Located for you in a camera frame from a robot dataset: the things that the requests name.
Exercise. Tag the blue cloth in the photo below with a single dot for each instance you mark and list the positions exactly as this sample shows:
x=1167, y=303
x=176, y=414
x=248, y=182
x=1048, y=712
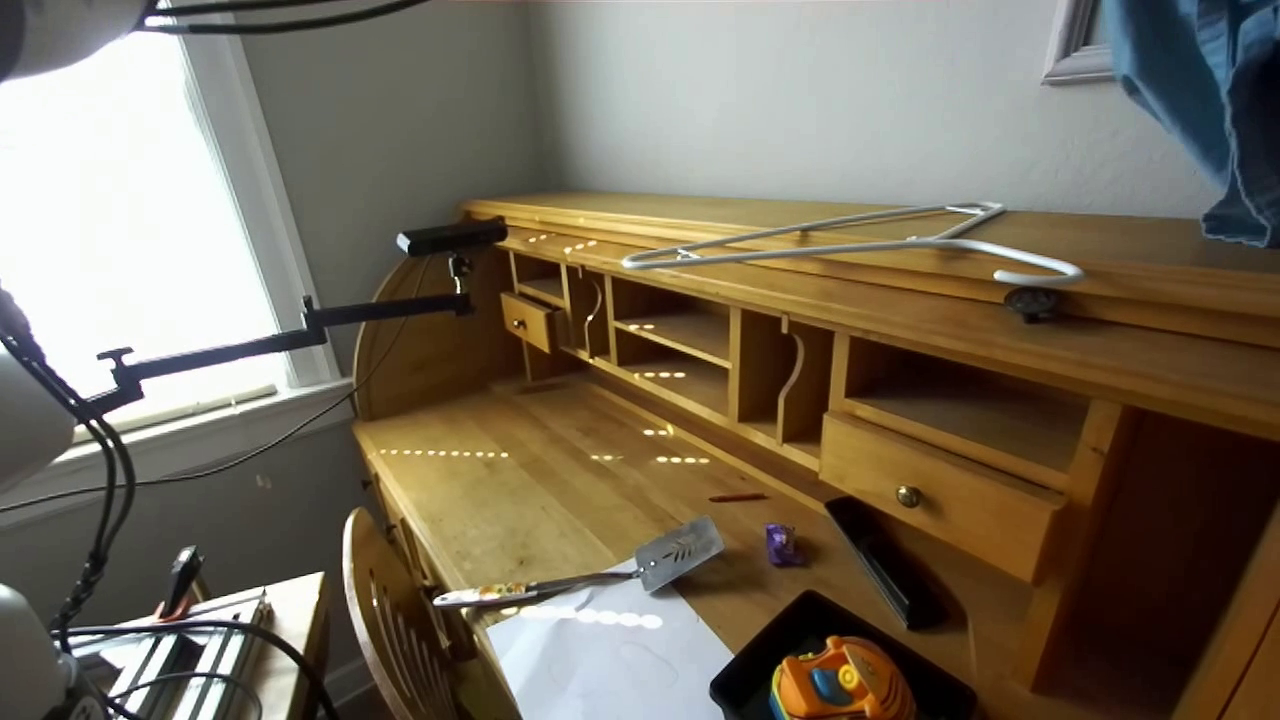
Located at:
x=1210, y=90

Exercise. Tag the small wooden drawer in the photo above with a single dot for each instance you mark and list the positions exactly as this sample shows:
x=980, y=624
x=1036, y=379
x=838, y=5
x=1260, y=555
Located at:
x=530, y=322

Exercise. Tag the wooden roll-top desk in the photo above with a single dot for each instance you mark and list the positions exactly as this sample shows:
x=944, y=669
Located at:
x=560, y=480

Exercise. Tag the red pencil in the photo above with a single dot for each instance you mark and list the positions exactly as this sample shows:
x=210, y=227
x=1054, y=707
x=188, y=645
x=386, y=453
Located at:
x=738, y=497

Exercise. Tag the metal slotted spatula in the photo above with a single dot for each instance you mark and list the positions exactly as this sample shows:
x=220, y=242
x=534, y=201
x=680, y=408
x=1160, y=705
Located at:
x=680, y=552

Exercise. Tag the purple wrapper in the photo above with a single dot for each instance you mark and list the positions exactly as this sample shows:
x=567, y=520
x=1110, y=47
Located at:
x=783, y=545

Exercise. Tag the white clothes hanger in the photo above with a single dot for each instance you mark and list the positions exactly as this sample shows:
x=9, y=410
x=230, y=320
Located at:
x=850, y=247

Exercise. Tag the brass drawer knob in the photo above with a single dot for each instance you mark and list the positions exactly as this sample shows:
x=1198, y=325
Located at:
x=908, y=496

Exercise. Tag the white paper sheet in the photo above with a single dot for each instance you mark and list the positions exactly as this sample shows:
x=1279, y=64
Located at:
x=610, y=660

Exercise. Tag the black tray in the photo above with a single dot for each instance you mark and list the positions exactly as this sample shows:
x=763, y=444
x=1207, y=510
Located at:
x=800, y=630

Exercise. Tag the large wooden drawer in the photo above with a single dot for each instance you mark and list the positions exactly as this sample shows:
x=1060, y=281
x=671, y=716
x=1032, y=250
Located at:
x=960, y=510

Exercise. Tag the wooden chair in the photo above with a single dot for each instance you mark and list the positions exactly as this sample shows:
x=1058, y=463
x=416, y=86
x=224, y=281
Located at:
x=390, y=620

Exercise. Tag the orange toy car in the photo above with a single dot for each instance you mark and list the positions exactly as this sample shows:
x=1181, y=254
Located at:
x=845, y=685

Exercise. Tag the black round knob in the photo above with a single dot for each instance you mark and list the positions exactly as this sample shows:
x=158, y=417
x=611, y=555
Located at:
x=1034, y=303

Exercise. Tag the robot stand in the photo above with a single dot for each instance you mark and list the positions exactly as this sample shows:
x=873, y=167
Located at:
x=292, y=610

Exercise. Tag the black orange clamp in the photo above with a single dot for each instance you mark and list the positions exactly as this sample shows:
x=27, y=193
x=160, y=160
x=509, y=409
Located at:
x=183, y=575

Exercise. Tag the window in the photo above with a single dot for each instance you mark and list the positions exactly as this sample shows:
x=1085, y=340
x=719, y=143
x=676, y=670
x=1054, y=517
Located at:
x=120, y=220

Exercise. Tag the camera on mount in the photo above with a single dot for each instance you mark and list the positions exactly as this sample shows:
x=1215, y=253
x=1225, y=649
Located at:
x=450, y=236

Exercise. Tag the white picture frame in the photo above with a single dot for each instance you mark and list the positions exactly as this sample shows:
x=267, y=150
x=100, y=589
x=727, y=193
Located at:
x=1068, y=55

